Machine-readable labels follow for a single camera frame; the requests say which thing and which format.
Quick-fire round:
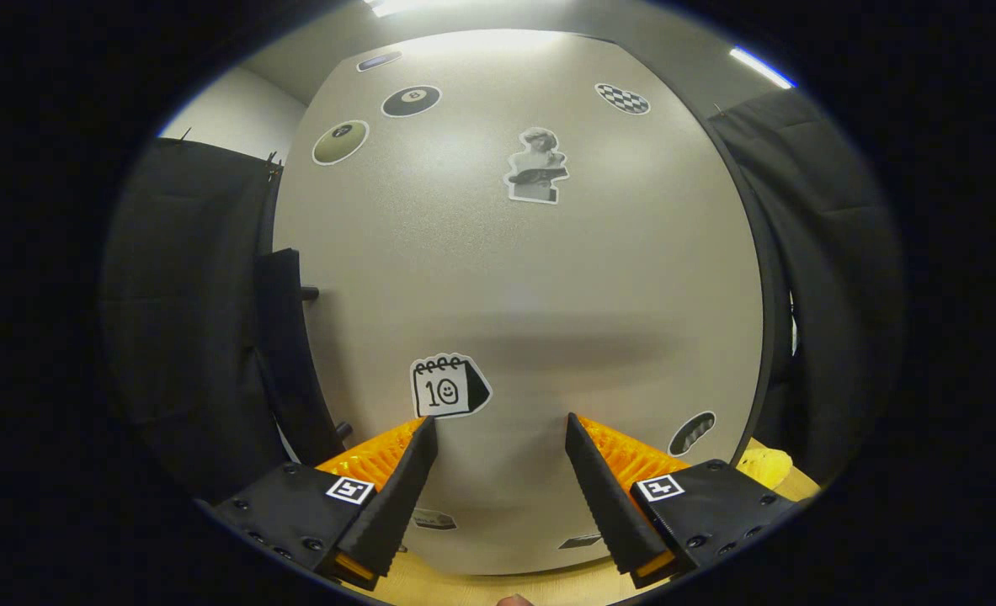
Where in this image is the grey cabinet door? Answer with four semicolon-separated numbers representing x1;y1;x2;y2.
272;29;772;577

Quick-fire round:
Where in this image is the black door handle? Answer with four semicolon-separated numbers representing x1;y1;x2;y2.
253;248;354;465

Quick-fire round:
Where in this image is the yellow lemon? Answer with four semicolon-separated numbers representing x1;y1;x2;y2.
735;448;793;491

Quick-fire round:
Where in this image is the black backdrop cloth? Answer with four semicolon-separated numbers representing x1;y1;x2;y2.
102;88;907;506

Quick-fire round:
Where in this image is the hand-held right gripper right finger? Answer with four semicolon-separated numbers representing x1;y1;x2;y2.
565;412;797;590

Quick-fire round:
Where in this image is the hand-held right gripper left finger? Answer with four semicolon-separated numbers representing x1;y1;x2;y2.
211;415;439;592

